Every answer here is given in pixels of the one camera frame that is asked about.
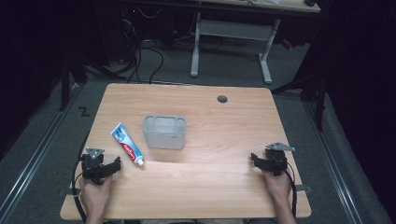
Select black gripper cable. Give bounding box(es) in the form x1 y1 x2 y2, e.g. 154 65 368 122
285 160 299 219
71 154 88 224

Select black metal stand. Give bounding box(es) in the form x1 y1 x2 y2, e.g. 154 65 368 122
58 50 127 112
271 73 329 133

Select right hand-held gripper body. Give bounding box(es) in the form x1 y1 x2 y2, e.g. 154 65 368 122
263 142 296 177

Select translucent grey plastic container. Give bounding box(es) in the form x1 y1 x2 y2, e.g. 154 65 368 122
142 115 188 150

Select person's left hand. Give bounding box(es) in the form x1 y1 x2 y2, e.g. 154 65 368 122
78 175 114 216

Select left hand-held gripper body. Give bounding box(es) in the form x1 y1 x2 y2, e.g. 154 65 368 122
80 147 106 186

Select blue and red toothpaste tube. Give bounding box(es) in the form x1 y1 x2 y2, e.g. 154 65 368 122
110 122 147 167

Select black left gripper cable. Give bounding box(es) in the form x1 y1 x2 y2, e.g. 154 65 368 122
71 154 88 224

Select metal floor rail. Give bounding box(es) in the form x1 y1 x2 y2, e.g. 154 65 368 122
0 82 82 220
304 100 364 224

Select black floor cables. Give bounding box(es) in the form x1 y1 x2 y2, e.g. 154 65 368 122
121 6 165 85

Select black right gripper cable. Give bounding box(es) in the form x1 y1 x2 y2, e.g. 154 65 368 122
285 160 299 219

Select person's right hand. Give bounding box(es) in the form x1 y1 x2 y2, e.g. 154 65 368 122
262 169 293 207

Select desk with white metal legs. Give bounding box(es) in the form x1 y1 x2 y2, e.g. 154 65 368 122
189 0 321 85

